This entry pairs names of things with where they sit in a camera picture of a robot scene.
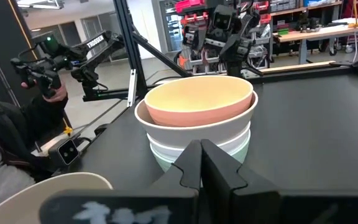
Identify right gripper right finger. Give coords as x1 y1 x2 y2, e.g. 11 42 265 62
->
201 138 358 224

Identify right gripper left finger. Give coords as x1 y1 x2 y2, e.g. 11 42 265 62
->
39 139 203 224

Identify white ribbed bowl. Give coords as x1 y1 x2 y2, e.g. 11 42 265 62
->
147 123 252 163

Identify light beige bowl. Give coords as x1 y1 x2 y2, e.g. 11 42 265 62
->
134 90 259 149

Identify pink bowl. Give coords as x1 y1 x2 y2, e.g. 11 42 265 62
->
144 75 254 128

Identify olive tan bowl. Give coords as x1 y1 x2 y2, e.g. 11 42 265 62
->
0 172 114 224

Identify mint green ribbed bowl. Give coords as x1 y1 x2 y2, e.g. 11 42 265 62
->
152 133 250 173

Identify wooden table side board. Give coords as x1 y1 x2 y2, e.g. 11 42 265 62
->
259 60 336 76

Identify person's hand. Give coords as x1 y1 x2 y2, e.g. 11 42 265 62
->
21 79 69 104

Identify person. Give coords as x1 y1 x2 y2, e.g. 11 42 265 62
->
0 90 70 218

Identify wooden workbench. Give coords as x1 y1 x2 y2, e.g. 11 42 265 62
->
273 21 358 65

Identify black and red robot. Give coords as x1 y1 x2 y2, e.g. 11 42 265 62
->
166 0 273 75

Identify black table camera box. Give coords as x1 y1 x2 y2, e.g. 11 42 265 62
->
47 138 81 166

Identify white metal bracket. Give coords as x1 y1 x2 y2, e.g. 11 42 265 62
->
126 68 137 108

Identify black aluminium rig frame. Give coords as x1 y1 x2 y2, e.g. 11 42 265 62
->
82 0 358 108

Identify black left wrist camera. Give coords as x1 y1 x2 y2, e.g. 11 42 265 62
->
211 4 235 40

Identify black wall panel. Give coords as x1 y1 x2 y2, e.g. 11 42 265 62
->
0 0 40 106

